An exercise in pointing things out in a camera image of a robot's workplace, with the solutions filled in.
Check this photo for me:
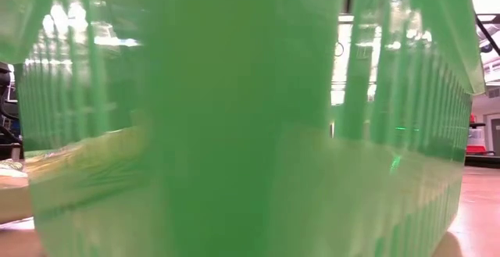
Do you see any red white container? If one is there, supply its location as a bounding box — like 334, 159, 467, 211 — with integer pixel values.
466, 112, 491, 156

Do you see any green plastic basket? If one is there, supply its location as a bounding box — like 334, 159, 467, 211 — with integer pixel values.
0, 0, 487, 257

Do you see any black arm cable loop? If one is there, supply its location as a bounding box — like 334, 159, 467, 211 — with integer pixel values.
0, 62, 23, 148

